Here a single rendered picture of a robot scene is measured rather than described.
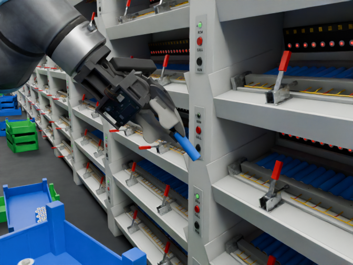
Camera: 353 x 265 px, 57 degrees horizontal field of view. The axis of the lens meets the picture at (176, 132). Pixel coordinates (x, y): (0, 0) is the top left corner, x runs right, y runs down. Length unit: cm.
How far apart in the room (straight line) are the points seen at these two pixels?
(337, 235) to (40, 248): 45
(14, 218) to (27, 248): 120
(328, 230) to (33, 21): 57
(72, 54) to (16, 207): 131
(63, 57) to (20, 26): 8
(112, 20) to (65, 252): 98
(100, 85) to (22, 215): 125
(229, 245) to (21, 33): 62
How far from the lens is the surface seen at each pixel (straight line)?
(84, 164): 209
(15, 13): 58
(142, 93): 56
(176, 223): 99
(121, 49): 135
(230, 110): 66
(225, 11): 69
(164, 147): 97
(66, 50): 55
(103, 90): 55
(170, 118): 58
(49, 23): 56
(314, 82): 60
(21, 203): 180
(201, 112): 73
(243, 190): 71
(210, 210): 77
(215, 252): 84
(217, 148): 73
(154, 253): 122
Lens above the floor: 76
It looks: 13 degrees down
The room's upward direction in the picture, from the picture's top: straight up
